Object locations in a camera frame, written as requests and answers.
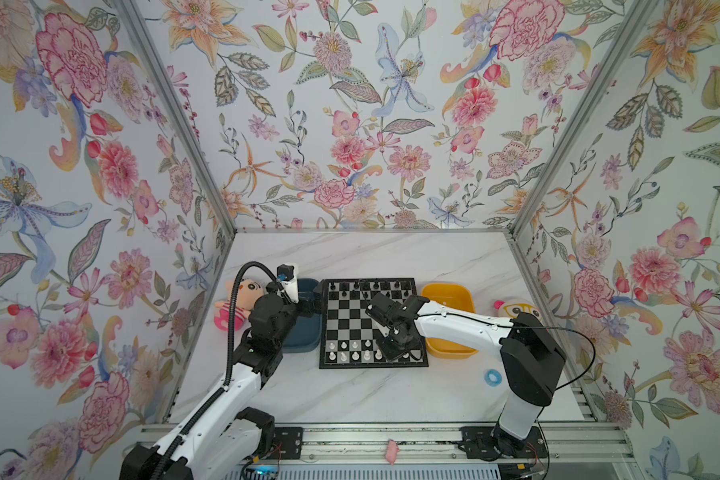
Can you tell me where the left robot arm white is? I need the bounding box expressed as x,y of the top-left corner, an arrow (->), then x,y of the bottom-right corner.
119,282 -> 321,479

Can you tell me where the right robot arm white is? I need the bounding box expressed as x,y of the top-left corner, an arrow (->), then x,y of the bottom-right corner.
366,293 -> 566,459

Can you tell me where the black white chess board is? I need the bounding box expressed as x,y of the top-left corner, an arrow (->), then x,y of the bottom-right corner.
319,277 -> 429,370

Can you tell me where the teal plastic bin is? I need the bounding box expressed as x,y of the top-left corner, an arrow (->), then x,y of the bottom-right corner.
283,278 -> 322,354

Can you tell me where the pink toy left side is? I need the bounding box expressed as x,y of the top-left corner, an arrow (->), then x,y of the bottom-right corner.
213,279 -> 264,332

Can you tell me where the yellow plastic bin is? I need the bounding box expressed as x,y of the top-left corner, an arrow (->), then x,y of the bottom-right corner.
421,283 -> 477,360

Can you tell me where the pink small toy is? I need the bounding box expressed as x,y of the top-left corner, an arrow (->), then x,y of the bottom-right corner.
385,440 -> 400,465

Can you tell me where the plush doll toy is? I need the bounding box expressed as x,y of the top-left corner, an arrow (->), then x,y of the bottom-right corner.
493,298 -> 541,319

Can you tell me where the black corrugated cable hose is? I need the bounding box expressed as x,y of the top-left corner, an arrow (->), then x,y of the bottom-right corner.
224,260 -> 280,388

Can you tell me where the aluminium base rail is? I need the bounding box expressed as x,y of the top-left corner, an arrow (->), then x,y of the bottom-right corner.
137,421 -> 637,466

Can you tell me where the aluminium frame post left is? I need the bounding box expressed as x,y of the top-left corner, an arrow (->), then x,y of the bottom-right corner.
113,0 -> 236,238

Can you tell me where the aluminium frame post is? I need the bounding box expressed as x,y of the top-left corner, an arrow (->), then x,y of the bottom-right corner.
506,1 -> 656,240
113,0 -> 236,238

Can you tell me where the aluminium frame post right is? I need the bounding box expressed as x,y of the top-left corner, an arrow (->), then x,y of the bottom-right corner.
506,1 -> 656,240

